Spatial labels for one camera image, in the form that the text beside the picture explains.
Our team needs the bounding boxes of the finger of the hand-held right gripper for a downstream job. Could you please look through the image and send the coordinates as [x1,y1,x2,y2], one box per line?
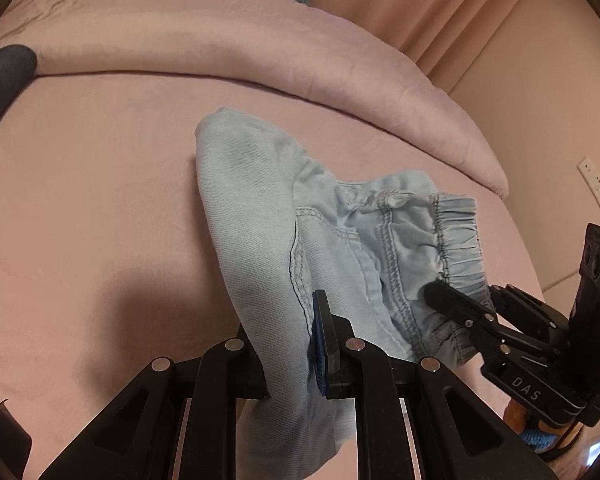
[489,283,574,344]
[424,281,556,371]

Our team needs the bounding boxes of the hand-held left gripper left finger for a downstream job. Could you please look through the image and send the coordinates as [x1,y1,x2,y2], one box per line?
[37,327,268,480]

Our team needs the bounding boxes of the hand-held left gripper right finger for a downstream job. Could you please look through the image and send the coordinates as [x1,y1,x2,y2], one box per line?
[310,289,556,480]

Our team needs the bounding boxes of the light blue denim pants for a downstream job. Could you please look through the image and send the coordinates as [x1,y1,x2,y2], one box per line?
[195,106,499,463]

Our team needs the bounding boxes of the pink bed sheet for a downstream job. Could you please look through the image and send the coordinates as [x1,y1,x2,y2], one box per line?
[0,71,548,480]

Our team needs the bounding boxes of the black object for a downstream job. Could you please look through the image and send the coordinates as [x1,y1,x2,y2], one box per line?
[0,399,34,480]

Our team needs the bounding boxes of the pink curtain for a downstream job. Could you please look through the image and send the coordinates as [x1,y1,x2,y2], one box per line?
[310,0,557,95]

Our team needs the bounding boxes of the pink folded duvet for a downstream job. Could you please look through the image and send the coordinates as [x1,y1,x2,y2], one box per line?
[0,0,511,199]

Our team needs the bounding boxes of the dark rolled cloth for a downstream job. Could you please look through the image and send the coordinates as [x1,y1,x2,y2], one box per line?
[0,44,39,147]

